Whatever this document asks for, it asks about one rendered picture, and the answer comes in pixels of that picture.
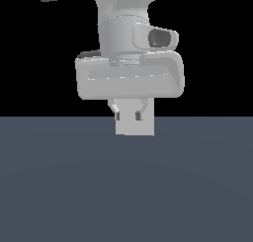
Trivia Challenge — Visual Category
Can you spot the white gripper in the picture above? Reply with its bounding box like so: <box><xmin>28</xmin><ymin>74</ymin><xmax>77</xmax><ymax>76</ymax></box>
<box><xmin>74</xmin><ymin>50</ymin><xmax>186</xmax><ymax>122</ymax></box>

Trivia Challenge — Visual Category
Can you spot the grey rectangular block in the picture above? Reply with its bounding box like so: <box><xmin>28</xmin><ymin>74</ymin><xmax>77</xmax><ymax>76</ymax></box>
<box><xmin>115</xmin><ymin>98</ymin><xmax>155</xmax><ymax>137</ymax></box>

